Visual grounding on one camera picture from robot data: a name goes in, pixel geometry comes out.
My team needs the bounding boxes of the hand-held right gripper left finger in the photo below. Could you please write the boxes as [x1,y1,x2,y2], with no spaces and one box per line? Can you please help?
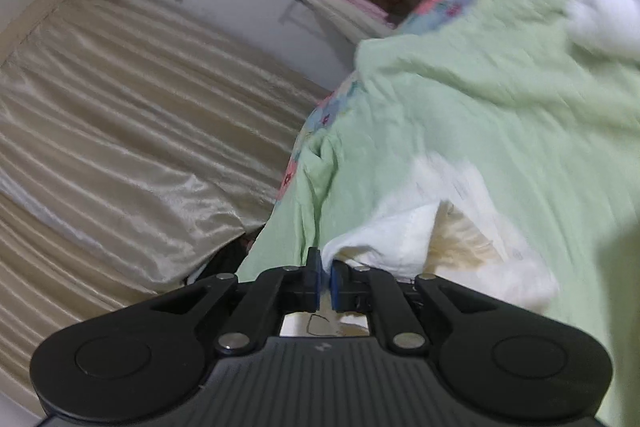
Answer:
[149,247,323,356]

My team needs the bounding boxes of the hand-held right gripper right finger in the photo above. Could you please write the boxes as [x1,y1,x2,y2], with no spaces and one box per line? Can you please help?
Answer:
[329,259,502,354]

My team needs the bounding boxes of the white printed shirt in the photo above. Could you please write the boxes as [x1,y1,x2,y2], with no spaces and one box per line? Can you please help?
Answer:
[280,156,562,339]

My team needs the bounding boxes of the light green quilted blanket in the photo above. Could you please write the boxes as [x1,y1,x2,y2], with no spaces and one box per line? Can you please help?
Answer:
[240,0,640,427]

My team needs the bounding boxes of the beige satin curtain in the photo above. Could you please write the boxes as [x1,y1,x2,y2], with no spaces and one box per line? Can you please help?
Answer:
[0,0,332,410]

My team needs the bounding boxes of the pink folded cloths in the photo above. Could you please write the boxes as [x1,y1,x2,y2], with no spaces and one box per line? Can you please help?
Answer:
[295,0,401,40]

